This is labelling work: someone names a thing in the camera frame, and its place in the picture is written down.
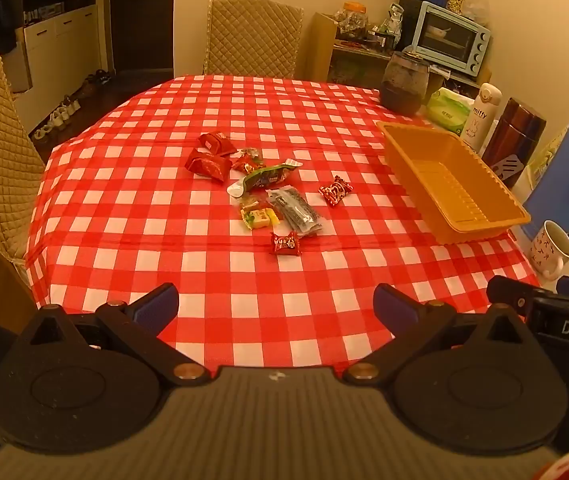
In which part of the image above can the red twist-wrapped candy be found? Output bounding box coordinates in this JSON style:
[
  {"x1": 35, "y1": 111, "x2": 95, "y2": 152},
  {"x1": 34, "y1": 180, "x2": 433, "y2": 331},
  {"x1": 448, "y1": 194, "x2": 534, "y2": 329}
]
[
  {"x1": 270, "y1": 231, "x2": 300, "y2": 257},
  {"x1": 319, "y1": 176, "x2": 355, "y2": 208}
]

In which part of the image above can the green foil bag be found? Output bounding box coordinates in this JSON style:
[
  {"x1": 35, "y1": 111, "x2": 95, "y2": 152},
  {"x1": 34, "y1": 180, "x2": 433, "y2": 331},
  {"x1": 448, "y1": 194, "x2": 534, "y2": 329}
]
[{"x1": 381, "y1": 4, "x2": 405, "y2": 36}]

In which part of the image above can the red snack packet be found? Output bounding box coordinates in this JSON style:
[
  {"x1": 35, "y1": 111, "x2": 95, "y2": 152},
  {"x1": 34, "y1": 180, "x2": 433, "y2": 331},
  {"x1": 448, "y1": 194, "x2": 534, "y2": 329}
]
[
  {"x1": 198, "y1": 131, "x2": 236, "y2": 154},
  {"x1": 185, "y1": 150, "x2": 232, "y2": 182}
]

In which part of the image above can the clear plastic bag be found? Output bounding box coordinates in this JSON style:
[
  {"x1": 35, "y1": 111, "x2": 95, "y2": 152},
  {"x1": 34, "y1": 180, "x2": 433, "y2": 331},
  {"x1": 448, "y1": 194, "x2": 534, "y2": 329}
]
[{"x1": 464, "y1": 0, "x2": 490, "y2": 26}]

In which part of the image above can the dark door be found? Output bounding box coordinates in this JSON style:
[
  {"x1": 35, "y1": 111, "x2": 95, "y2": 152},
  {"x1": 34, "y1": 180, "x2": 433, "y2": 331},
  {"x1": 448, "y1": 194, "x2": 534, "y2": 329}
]
[{"x1": 102, "y1": 0, "x2": 175, "y2": 73}]

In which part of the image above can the light blue toaster oven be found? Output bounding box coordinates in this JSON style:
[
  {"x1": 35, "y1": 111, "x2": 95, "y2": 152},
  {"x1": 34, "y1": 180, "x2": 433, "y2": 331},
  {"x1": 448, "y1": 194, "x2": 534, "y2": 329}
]
[{"x1": 411, "y1": 1, "x2": 492, "y2": 77}]

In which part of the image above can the glass jar with dark contents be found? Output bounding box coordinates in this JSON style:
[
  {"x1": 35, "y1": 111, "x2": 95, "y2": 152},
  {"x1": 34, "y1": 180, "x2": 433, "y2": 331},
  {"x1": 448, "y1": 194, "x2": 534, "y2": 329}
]
[{"x1": 380, "y1": 51, "x2": 430, "y2": 115}]

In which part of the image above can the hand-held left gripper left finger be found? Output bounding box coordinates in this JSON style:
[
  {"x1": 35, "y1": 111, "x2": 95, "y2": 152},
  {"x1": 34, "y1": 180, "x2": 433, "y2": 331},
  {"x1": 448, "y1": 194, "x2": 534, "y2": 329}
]
[{"x1": 12, "y1": 283, "x2": 211, "y2": 387}]

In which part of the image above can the wooden shelf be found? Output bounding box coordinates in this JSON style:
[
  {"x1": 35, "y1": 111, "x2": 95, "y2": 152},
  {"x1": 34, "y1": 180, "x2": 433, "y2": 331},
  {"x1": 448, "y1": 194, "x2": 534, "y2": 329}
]
[{"x1": 307, "y1": 12, "x2": 492, "y2": 91}]

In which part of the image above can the white rabbit print bottle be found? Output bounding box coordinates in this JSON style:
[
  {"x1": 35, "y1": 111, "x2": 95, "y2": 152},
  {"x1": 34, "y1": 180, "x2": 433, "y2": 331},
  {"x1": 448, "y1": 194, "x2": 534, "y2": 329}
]
[{"x1": 459, "y1": 83, "x2": 502, "y2": 153}]

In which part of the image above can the yellow snack packet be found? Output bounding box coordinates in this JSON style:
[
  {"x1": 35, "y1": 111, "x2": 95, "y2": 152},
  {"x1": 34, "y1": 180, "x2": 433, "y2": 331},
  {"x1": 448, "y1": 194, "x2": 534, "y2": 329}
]
[{"x1": 242, "y1": 207, "x2": 282, "y2": 231}]

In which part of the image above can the plastic jar with orange lid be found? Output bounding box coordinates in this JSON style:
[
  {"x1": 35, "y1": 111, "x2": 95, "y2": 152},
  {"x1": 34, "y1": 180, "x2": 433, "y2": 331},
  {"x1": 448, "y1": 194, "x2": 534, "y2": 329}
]
[{"x1": 335, "y1": 2, "x2": 369, "y2": 41}]

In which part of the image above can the white patterned mug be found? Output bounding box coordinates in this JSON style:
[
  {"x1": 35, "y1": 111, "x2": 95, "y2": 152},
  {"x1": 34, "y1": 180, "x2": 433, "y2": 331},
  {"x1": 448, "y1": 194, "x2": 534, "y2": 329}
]
[{"x1": 529, "y1": 220, "x2": 569, "y2": 281}]

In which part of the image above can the green snack packet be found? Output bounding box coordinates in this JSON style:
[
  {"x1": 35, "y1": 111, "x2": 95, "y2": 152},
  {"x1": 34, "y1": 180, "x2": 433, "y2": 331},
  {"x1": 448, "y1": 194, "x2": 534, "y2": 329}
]
[{"x1": 227, "y1": 158, "x2": 301, "y2": 197}]

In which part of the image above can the green tissue pack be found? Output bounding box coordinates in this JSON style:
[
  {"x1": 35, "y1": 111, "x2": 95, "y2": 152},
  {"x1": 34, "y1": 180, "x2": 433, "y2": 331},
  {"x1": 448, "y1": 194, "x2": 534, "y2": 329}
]
[{"x1": 425, "y1": 87, "x2": 472, "y2": 136}]

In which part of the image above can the brown metal flask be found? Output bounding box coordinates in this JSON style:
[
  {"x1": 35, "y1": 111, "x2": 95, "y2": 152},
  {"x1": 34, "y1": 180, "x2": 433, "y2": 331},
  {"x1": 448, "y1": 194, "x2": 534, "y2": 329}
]
[{"x1": 481, "y1": 98, "x2": 547, "y2": 181}]

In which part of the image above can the white cabinet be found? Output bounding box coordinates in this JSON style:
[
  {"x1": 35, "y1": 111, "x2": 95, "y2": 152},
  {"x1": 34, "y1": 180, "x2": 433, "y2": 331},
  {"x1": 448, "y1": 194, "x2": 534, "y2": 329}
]
[{"x1": 12, "y1": 0, "x2": 115, "y2": 136}]

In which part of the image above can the yellow green seed bag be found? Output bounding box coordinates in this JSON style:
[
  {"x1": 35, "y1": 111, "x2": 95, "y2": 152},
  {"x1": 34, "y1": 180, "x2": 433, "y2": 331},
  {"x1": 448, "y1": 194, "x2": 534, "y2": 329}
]
[{"x1": 527, "y1": 125, "x2": 569, "y2": 186}]

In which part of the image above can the red checkered tablecloth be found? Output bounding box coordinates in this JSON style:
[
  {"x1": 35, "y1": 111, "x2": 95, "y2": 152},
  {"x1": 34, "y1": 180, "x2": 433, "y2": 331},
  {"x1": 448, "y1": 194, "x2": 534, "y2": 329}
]
[{"x1": 24, "y1": 75, "x2": 541, "y2": 378}]

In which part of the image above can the row of pale shoes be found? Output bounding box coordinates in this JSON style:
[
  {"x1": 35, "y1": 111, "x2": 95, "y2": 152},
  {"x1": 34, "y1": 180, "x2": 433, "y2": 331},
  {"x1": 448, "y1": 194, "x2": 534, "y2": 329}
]
[{"x1": 32, "y1": 95, "x2": 82, "y2": 143}]

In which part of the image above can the black grey snack packet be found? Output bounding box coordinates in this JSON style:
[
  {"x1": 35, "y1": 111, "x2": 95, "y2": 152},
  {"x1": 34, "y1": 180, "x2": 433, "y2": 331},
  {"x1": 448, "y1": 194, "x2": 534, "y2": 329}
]
[{"x1": 267, "y1": 186, "x2": 324, "y2": 237}]

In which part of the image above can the orange plastic tray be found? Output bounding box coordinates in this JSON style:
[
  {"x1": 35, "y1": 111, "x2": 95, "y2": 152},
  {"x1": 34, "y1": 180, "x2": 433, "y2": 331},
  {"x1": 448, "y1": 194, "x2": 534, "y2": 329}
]
[{"x1": 377, "y1": 121, "x2": 532, "y2": 245}]

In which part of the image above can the small red candy packet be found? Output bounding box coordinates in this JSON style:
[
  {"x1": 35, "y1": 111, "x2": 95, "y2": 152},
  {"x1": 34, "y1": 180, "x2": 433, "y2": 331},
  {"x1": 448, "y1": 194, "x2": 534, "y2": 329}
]
[{"x1": 233, "y1": 156, "x2": 266, "y2": 175}]

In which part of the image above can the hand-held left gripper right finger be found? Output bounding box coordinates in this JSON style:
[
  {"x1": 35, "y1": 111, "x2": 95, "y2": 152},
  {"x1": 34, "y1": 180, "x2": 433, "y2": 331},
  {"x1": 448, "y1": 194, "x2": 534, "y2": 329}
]
[{"x1": 343, "y1": 283, "x2": 545, "y2": 387}]

